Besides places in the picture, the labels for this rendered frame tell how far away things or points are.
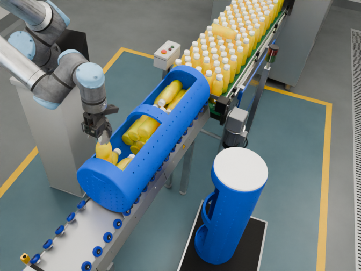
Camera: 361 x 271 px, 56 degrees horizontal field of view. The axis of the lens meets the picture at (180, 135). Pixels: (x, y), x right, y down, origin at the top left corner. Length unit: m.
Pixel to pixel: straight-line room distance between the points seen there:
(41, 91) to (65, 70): 0.11
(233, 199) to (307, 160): 1.74
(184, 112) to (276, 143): 1.78
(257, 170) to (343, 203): 1.57
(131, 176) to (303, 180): 2.04
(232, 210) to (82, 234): 0.75
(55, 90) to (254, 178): 1.01
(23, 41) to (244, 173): 1.28
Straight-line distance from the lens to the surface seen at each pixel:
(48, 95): 1.32
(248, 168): 1.78
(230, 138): 2.41
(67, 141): 2.35
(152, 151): 1.58
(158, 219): 2.73
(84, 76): 1.20
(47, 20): 1.86
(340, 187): 3.34
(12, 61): 1.37
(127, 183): 1.47
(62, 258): 1.63
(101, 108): 1.28
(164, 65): 2.32
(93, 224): 1.68
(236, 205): 1.79
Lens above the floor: 2.39
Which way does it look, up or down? 47 degrees down
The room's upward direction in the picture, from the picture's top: 7 degrees clockwise
